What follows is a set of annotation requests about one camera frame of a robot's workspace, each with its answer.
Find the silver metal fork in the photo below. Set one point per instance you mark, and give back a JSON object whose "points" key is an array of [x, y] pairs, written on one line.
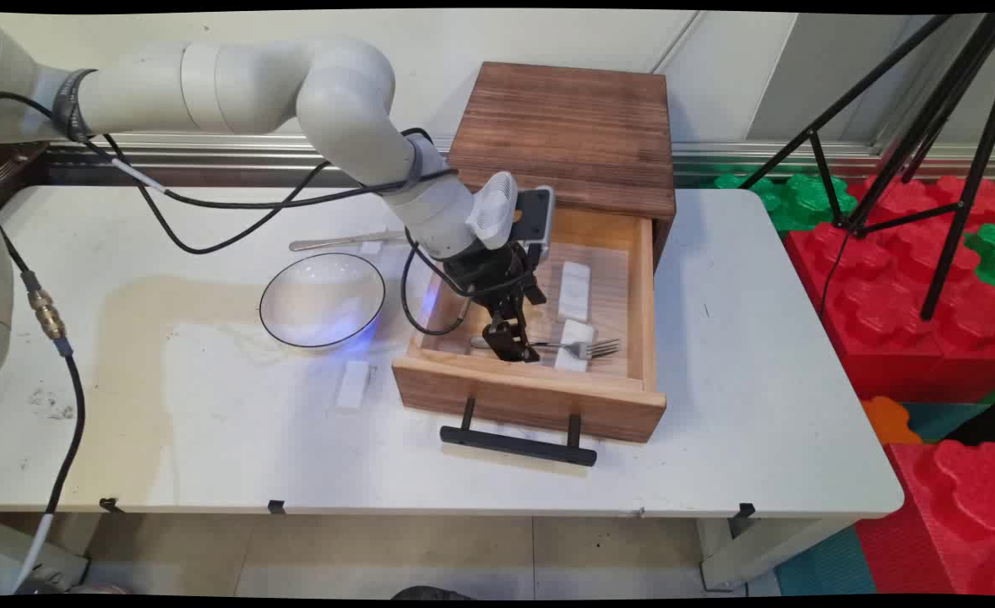
{"points": [[578, 346]]}

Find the light wooden drawer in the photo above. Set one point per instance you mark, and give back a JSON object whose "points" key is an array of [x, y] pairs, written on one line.
{"points": [[531, 397]]}

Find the green foam block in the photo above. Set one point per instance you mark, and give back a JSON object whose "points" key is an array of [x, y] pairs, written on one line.
{"points": [[994, 253], [806, 203]]}

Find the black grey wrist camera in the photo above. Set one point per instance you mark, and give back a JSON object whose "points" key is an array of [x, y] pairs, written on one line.
{"points": [[535, 215]]}

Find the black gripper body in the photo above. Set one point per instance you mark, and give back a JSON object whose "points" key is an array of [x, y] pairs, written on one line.
{"points": [[485, 274]]}

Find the aluminium wall rail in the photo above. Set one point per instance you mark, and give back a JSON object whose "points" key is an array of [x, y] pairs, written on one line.
{"points": [[210, 152]]}

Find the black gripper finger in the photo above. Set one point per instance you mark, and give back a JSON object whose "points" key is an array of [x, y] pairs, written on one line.
{"points": [[527, 344], [502, 339]]}

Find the white ceramic cutlery rest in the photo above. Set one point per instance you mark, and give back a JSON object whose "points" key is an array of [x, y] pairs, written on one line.
{"points": [[573, 359], [574, 291], [353, 387], [371, 249]]}

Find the white table leg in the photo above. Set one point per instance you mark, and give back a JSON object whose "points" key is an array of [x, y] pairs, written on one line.
{"points": [[751, 553]]}

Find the white vented round mount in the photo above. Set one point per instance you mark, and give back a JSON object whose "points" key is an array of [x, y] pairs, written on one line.
{"points": [[491, 211]]}

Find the silver metal knife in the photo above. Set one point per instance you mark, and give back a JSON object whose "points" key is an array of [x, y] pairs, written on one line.
{"points": [[337, 241]]}

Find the large red foam block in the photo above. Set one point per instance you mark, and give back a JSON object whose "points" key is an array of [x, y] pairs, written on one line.
{"points": [[886, 321]]}

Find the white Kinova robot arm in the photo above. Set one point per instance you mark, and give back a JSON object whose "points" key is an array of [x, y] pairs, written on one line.
{"points": [[252, 84]]}

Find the orange foam piece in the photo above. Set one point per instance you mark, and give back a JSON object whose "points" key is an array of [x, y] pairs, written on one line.
{"points": [[888, 420]]}

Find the white black-rimmed bowl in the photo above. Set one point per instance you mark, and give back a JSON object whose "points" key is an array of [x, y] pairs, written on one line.
{"points": [[322, 300]]}

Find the dark wooden cabinet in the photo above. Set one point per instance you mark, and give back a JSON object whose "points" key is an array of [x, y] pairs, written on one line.
{"points": [[565, 127]]}

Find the teal foam mat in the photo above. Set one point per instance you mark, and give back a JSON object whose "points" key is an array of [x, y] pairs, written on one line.
{"points": [[827, 566]]}

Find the black tripod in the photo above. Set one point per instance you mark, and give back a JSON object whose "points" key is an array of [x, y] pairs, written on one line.
{"points": [[962, 110]]}

